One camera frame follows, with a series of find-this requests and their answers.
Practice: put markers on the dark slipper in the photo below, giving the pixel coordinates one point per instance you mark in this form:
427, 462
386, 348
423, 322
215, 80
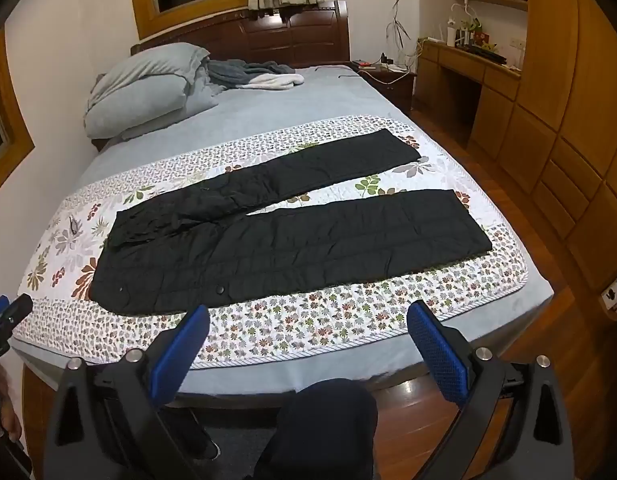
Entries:
203, 437

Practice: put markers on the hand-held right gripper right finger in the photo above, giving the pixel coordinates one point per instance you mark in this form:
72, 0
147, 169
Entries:
438, 355

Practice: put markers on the bed with light blue sheet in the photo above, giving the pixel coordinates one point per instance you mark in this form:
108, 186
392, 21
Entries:
313, 100

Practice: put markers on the grey blanket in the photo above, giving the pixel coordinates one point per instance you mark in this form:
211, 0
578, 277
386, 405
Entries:
238, 71

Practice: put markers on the person's dark trouser leg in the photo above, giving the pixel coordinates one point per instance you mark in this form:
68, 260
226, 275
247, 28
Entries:
318, 425

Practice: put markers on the white fleece cloth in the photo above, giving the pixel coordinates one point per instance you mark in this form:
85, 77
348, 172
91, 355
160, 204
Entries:
281, 81

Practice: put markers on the dark wooden nightstand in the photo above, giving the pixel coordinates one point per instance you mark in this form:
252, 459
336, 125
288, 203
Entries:
388, 80

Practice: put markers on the dark wooden headboard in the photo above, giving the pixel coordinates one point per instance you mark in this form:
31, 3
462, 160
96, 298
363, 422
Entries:
268, 35

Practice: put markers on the white bottle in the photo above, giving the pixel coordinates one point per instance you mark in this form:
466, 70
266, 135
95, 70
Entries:
451, 35

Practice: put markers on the light blue pillow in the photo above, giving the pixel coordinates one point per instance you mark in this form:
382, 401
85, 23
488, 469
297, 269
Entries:
143, 70
143, 110

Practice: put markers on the person's left hand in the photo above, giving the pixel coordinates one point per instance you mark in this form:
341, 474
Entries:
4, 402

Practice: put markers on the black quilted pants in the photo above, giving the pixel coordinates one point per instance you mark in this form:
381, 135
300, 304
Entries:
288, 250

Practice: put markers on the black flat device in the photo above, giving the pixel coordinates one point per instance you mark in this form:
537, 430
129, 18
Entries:
481, 50

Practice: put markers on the floral quilt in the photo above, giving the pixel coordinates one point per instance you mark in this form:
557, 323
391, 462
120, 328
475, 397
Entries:
313, 320

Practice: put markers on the wooden wardrobe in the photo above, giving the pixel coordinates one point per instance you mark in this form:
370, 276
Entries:
568, 110

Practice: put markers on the wooden desk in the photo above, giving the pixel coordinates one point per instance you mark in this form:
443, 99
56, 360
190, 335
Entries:
468, 80

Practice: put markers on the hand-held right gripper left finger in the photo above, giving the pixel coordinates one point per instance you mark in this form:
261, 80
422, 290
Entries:
186, 347

